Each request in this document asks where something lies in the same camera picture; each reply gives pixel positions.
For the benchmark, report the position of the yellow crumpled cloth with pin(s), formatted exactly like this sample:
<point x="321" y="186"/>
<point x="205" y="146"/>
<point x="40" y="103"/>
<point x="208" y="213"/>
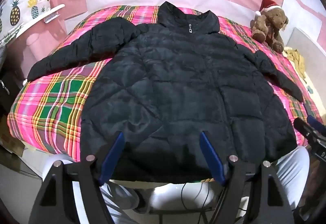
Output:
<point x="298" y="60"/>

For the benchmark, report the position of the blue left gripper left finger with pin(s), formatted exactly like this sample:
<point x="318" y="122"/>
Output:
<point x="109" y="156"/>

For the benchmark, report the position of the pineapple print fabric organizer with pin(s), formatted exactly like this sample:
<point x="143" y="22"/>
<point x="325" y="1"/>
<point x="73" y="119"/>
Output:
<point x="16" y="13"/>

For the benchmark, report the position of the black puffer jacket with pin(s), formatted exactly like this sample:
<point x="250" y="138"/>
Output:
<point x="167" y="82"/>

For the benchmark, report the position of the white bed guard rail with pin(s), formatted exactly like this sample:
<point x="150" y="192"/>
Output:
<point x="224" y="8"/>

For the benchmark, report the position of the white trousers leg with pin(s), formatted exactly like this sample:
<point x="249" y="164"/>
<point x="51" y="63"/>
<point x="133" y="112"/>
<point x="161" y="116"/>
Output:
<point x="292" y="171"/>

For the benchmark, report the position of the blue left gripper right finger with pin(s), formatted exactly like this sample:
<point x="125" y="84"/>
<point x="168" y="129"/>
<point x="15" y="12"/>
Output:
<point x="213" y="161"/>

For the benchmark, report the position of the pink plaid bed sheet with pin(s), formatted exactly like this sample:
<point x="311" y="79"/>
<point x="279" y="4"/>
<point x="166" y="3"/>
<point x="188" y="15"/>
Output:
<point x="46" y="114"/>

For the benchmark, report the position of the brown teddy bear santa hat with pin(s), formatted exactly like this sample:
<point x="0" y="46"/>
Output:
<point x="266" y="26"/>

